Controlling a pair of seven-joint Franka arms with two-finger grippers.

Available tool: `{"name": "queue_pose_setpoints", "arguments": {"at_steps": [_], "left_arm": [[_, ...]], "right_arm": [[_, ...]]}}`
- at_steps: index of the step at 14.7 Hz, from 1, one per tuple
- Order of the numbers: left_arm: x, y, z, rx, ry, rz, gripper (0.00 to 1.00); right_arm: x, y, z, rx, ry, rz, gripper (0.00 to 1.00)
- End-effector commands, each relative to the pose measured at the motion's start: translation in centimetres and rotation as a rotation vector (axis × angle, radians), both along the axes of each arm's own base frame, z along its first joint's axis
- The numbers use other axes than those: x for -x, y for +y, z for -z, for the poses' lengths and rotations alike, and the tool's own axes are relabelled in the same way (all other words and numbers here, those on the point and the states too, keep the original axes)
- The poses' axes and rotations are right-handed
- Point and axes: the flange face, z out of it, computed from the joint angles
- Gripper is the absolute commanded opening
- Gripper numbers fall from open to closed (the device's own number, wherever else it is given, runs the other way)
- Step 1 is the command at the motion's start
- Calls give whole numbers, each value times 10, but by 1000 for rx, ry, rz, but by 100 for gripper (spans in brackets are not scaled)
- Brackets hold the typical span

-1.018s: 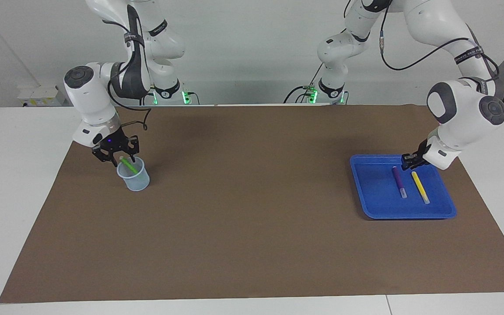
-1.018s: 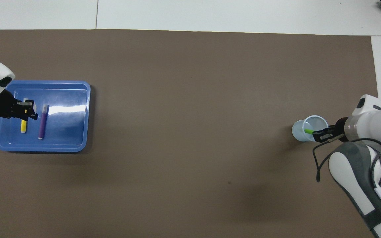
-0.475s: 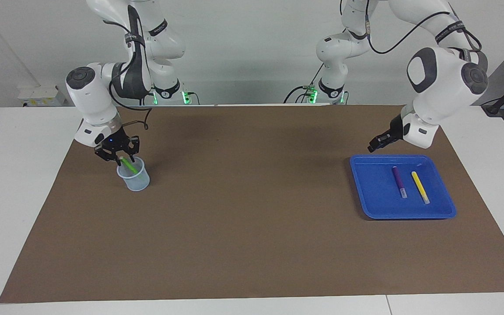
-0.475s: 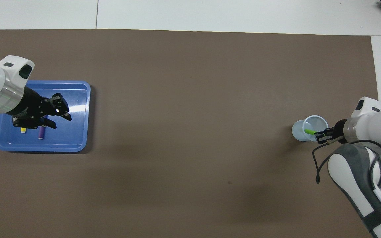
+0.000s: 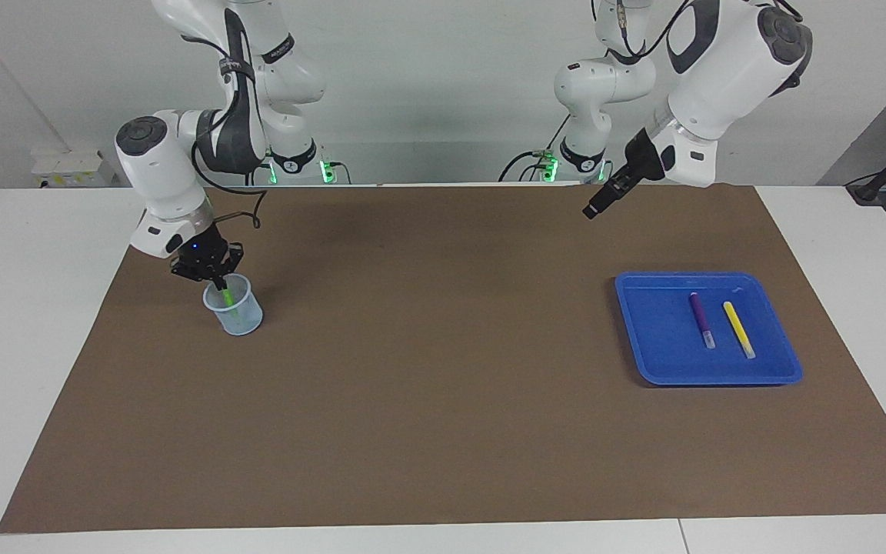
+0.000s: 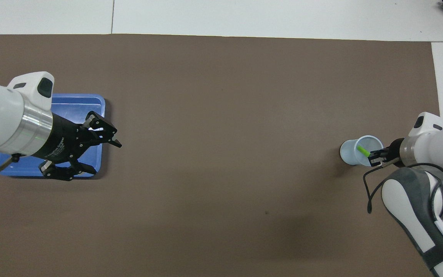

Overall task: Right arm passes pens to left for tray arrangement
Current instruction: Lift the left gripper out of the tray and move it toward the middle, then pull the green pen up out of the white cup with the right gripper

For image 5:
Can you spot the green pen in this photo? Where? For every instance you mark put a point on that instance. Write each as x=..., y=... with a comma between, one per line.
x=229, y=302

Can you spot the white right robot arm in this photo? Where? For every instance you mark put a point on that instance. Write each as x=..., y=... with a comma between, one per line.
x=158, y=169

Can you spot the yellow pen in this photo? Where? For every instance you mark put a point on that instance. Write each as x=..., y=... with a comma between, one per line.
x=739, y=329

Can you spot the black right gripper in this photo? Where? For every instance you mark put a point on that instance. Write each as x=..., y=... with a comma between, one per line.
x=201, y=250

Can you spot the clear plastic cup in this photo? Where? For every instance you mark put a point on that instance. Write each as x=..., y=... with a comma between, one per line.
x=241, y=323

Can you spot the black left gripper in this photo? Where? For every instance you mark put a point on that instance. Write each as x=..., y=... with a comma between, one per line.
x=643, y=161

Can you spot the purple pen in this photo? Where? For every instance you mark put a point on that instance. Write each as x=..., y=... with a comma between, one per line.
x=702, y=319

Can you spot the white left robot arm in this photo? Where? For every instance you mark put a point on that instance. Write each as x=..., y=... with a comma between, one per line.
x=727, y=69

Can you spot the blue plastic tray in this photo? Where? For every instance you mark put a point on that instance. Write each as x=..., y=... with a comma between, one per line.
x=658, y=346

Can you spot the brown table mat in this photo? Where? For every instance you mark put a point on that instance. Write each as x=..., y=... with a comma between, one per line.
x=443, y=423

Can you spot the white socket box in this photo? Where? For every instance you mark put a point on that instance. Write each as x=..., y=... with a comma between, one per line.
x=66, y=169

